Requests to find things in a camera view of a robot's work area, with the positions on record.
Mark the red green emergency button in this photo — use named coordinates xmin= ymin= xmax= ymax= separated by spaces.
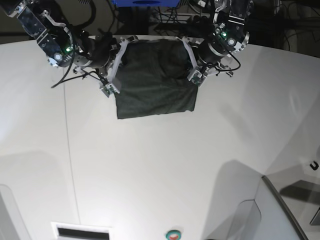
xmin=165 ymin=229 xmax=182 ymax=240

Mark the small black hook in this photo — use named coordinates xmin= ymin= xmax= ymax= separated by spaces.
xmin=309 ymin=161 xmax=320 ymax=171

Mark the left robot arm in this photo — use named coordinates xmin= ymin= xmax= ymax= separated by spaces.
xmin=195 ymin=0 xmax=254 ymax=66

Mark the blue box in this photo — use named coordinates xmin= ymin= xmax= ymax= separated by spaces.
xmin=111 ymin=0 xmax=179 ymax=7

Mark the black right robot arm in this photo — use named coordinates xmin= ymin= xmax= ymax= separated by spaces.
xmin=0 ymin=0 xmax=119 ymax=76

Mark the dark green t-shirt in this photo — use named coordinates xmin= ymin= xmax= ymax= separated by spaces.
xmin=115 ymin=39 xmax=198 ymax=119

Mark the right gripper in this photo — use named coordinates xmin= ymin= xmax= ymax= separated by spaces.
xmin=17 ymin=9 xmax=112 ymax=69

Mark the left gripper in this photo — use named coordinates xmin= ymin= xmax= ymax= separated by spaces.
xmin=195 ymin=14 xmax=250 ymax=66

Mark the black power strip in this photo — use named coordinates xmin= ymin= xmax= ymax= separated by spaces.
xmin=191 ymin=14 xmax=211 ymax=24

